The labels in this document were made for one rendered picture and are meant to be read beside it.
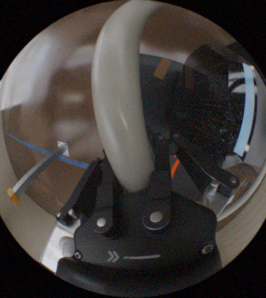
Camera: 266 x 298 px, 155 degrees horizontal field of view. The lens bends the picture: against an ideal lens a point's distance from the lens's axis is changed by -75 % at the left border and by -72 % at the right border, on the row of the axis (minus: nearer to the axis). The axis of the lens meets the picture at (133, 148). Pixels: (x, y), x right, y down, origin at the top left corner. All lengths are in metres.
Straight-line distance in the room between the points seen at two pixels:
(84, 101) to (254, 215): 6.76
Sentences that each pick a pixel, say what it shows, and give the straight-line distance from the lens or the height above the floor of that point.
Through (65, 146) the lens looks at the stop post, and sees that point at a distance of 1.52.
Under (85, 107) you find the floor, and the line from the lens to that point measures 1.21.
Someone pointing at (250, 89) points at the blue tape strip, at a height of 0.85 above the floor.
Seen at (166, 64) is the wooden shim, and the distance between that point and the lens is 1.12.
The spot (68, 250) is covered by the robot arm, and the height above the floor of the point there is 1.08.
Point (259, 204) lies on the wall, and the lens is 5.96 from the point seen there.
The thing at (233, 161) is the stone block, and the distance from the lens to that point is 0.39.
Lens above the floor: 1.04
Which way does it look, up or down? 65 degrees down
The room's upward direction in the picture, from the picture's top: 168 degrees counter-clockwise
